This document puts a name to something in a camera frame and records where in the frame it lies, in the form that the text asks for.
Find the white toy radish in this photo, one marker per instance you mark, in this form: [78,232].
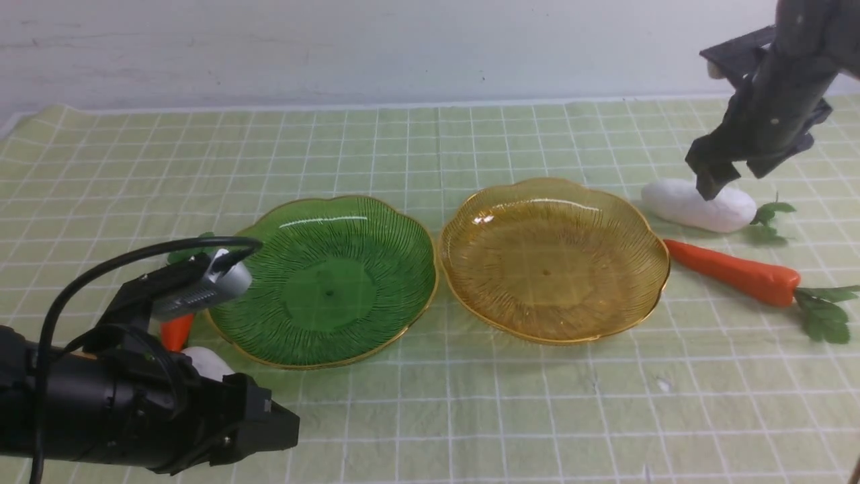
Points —
[677,201]
[207,363]

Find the amber ribbed plastic plate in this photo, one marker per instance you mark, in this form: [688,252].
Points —
[553,262]

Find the orange toy carrot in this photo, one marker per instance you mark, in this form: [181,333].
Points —
[823,319]
[175,333]

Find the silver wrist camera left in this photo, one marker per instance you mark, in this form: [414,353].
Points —
[210,279]

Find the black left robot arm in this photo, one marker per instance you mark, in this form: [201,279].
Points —
[64,416]

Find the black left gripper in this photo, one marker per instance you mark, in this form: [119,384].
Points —
[160,414]

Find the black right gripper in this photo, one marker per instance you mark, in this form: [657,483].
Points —
[779,73]

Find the green ribbed plastic plate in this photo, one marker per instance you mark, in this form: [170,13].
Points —
[336,281]

